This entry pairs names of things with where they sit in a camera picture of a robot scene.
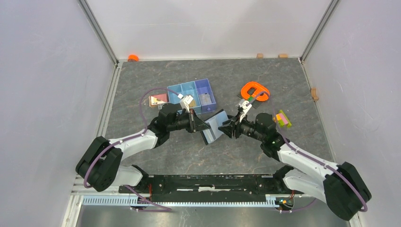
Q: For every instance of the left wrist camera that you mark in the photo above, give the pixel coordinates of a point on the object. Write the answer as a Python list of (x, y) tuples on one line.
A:
[(185, 101)]

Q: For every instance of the orange round cap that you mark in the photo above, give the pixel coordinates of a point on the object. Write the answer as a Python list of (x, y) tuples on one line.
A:
[(132, 58)]

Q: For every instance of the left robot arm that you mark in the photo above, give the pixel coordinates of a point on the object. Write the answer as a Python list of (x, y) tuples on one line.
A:
[(100, 166)]

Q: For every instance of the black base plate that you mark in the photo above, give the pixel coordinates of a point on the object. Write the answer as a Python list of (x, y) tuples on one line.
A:
[(211, 188)]

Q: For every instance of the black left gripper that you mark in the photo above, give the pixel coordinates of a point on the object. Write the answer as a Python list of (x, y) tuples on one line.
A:
[(196, 124)]

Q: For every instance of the blue three-compartment tray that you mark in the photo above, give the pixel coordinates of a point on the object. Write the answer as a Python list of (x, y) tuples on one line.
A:
[(193, 88)]

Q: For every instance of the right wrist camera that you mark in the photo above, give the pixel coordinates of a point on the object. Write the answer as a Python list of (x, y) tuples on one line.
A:
[(243, 108)]

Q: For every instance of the wooden arch piece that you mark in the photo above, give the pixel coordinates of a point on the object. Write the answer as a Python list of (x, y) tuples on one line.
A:
[(314, 94)]

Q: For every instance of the multicolour brick stack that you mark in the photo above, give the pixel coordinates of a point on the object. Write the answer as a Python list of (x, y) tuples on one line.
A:
[(282, 119)]

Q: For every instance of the pink and orange block toy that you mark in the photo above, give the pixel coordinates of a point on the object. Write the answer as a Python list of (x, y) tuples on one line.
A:
[(158, 100)]

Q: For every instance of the black card holder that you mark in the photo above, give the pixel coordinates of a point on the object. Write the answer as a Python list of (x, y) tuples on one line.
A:
[(214, 128)]

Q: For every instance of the orange oval ring toy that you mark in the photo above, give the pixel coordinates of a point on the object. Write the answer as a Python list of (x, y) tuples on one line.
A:
[(254, 90)]

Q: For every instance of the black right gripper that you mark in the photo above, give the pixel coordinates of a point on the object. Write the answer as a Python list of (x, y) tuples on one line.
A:
[(235, 124)]

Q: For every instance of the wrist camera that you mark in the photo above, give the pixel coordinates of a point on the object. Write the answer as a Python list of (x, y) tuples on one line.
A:
[(185, 101), (243, 108)]

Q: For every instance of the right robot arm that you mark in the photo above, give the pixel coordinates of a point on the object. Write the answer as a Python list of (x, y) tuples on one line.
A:
[(339, 186)]

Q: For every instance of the yellow card in tray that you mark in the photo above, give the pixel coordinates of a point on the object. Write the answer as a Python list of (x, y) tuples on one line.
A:
[(192, 104)]

